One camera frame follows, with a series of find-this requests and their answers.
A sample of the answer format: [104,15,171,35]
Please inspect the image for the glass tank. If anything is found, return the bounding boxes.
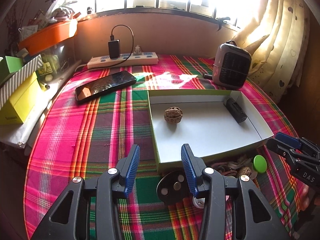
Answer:
[37,42,75,78]

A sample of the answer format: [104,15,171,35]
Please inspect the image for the green mushroom-shaped object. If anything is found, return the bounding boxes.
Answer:
[251,155,267,180]

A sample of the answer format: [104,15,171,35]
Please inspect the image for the plaid tablecloth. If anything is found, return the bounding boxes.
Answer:
[24,54,309,240]

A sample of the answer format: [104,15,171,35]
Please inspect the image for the black charging cable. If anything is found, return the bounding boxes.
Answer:
[111,25,134,68]

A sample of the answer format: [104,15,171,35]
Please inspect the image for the red dried branches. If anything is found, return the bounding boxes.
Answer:
[5,5,23,53]

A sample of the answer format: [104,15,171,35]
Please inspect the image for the black cylindrical device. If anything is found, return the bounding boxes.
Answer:
[223,96,248,124]

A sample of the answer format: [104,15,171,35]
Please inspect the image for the white cardboard box tray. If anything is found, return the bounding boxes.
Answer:
[147,89,275,175]

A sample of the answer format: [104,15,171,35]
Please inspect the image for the orange planter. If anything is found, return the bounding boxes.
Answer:
[17,19,78,55]

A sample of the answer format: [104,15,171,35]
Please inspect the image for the cream heart-print curtain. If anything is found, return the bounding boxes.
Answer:
[231,0,310,103]

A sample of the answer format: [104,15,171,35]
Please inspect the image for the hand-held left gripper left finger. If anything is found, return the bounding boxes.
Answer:
[30,144,141,240]

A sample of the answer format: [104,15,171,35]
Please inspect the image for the green white striped box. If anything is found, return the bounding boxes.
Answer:
[0,54,43,108]

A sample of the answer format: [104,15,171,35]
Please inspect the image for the black charger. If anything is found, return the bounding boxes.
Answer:
[108,39,121,59]

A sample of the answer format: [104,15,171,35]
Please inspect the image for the pink hair band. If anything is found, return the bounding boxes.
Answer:
[217,169,237,178]

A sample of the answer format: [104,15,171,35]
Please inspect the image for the white power strip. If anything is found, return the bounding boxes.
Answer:
[87,52,158,69]

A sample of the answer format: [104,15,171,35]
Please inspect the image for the black smartphone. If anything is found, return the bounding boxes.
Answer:
[75,71,137,104]

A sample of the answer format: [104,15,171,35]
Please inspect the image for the yellow box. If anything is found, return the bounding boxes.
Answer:
[0,71,42,125]

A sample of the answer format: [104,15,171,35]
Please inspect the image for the black window latch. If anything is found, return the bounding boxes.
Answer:
[216,17,230,32]

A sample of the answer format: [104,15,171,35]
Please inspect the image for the brown walnut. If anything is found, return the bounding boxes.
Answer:
[164,107,182,125]
[238,166,252,178]

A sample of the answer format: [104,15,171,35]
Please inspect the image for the black round magnet disc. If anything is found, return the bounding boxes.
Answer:
[157,169,188,205]

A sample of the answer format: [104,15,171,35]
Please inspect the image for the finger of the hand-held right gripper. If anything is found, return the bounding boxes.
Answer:
[266,139,304,167]
[275,132,320,155]

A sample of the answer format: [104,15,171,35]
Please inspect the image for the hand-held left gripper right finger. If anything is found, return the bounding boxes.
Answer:
[180,144,292,240]

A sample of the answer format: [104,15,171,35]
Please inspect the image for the grey portable heater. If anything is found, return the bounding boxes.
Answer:
[212,41,252,89]

